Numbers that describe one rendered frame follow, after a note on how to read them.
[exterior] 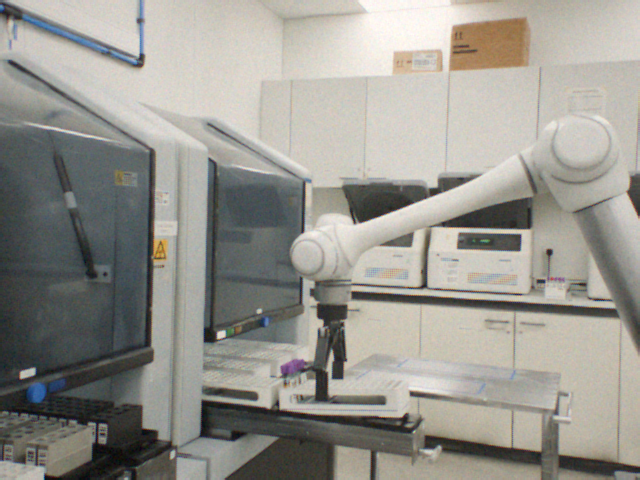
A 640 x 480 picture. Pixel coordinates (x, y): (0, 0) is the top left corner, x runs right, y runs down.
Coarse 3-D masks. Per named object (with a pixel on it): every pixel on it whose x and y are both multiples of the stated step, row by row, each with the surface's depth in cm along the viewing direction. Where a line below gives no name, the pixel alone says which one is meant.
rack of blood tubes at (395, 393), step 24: (312, 384) 164; (336, 384) 162; (360, 384) 159; (384, 384) 157; (408, 384) 159; (288, 408) 160; (312, 408) 158; (336, 408) 156; (360, 408) 154; (384, 408) 152; (408, 408) 158
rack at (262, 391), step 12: (204, 372) 177; (216, 372) 177; (228, 372) 176; (204, 384) 167; (216, 384) 166; (228, 384) 165; (240, 384) 164; (252, 384) 164; (264, 384) 164; (276, 384) 165; (204, 396) 167; (216, 396) 173; (228, 396) 175; (240, 396) 175; (252, 396) 174; (264, 396) 162; (276, 396) 165
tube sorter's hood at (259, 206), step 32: (192, 128) 198; (224, 160) 173; (256, 160) 205; (224, 192) 168; (256, 192) 185; (288, 192) 207; (224, 224) 168; (256, 224) 186; (288, 224) 208; (224, 256) 169; (256, 256) 187; (288, 256) 209; (224, 288) 170; (256, 288) 188; (288, 288) 210; (224, 320) 170; (256, 320) 185
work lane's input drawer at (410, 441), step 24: (216, 408) 164; (240, 408) 163; (264, 408) 161; (264, 432) 160; (288, 432) 158; (312, 432) 156; (336, 432) 154; (360, 432) 152; (384, 432) 150; (408, 432) 150; (408, 456) 149; (432, 456) 150
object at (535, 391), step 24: (384, 360) 221; (408, 360) 222; (432, 360) 223; (432, 384) 189; (456, 384) 190; (480, 384) 192; (504, 384) 193; (528, 384) 194; (552, 384) 195; (504, 408) 174; (528, 408) 172; (552, 408) 170; (552, 432) 172; (336, 456) 192; (552, 456) 171
